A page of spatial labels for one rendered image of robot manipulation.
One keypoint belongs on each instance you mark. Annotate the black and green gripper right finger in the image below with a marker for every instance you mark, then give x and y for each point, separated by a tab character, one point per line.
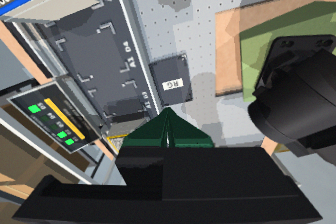
183	134

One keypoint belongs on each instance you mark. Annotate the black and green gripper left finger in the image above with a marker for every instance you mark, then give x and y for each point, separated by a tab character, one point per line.
152	133

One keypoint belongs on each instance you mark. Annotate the dark grey regrip nest labelled rg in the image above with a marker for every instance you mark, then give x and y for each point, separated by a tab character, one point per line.
172	81

